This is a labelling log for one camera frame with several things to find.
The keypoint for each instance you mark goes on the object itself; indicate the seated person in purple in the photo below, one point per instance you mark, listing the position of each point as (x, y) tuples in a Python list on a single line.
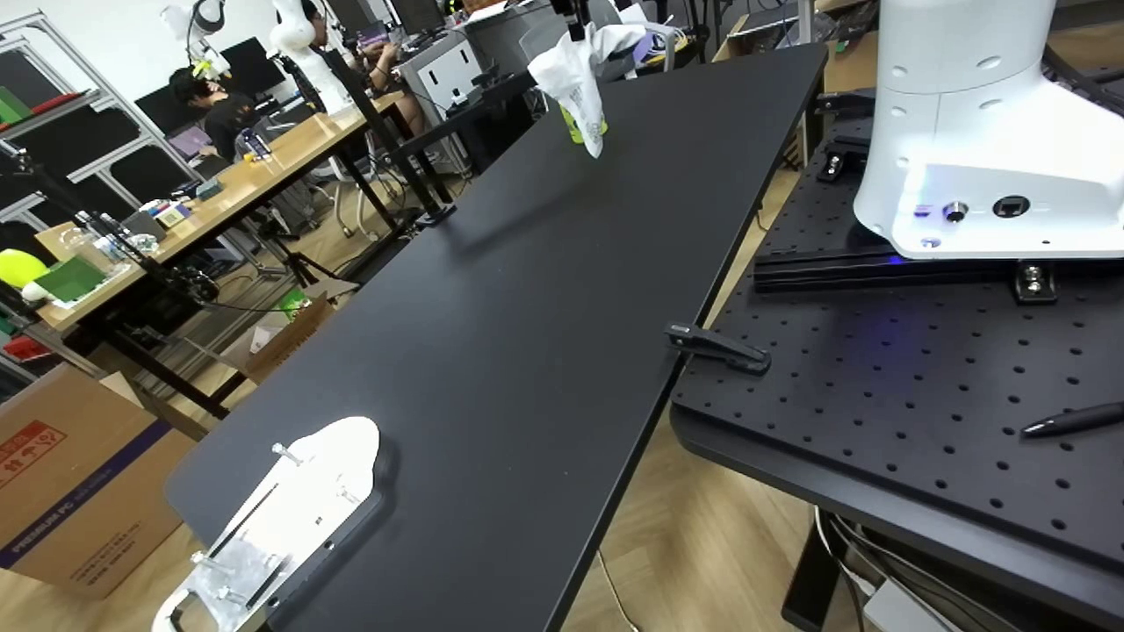
[(387, 66)]

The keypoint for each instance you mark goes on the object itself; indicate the metal frame shelf rack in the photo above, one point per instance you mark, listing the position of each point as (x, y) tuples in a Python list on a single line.
[(81, 129)]

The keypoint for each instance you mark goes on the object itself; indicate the black office chair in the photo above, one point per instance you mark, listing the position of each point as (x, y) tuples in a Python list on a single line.
[(393, 129)]

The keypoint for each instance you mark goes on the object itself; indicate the small brown cardboard box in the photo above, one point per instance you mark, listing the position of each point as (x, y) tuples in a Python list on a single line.
[(287, 339)]

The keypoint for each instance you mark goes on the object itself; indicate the seated person in black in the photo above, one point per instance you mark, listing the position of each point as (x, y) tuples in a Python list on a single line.
[(216, 110)]

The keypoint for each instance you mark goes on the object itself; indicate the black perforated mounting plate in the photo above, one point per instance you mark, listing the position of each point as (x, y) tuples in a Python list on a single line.
[(935, 388)]

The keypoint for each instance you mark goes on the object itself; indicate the large cardboard box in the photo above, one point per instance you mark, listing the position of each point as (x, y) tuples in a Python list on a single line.
[(71, 478)]

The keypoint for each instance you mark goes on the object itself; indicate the black pen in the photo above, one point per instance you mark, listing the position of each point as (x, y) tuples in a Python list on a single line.
[(1074, 419)]

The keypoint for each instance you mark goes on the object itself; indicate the clear plastic bag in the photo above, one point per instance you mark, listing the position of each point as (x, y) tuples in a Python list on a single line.
[(573, 93)]

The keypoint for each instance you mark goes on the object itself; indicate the black clamp lever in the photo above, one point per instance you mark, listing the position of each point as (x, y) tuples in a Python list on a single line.
[(718, 344)]

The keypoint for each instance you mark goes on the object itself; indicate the black hanger hook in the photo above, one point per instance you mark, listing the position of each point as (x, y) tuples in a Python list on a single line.
[(570, 17)]

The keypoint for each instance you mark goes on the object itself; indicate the metal bolt bracket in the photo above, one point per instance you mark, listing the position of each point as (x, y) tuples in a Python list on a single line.
[(1033, 284)]

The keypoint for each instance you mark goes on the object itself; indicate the green tray items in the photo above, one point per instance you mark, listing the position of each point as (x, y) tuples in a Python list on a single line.
[(57, 284)]

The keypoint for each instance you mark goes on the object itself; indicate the black aluminium rail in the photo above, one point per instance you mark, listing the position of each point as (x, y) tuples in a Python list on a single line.
[(844, 271)]

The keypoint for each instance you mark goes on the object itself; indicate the black computer monitor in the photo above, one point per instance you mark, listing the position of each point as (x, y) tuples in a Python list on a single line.
[(251, 66)]

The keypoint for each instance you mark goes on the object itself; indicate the white stand base with acrylic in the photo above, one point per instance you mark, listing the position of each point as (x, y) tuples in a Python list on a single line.
[(311, 493)]

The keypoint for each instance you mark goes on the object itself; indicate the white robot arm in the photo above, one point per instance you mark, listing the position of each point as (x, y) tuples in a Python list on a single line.
[(996, 129)]

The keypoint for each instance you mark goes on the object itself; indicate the long wooden desk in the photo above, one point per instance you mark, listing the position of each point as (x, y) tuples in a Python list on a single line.
[(251, 178)]

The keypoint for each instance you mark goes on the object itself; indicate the white cabinet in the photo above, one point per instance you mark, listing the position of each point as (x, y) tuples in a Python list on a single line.
[(443, 72)]

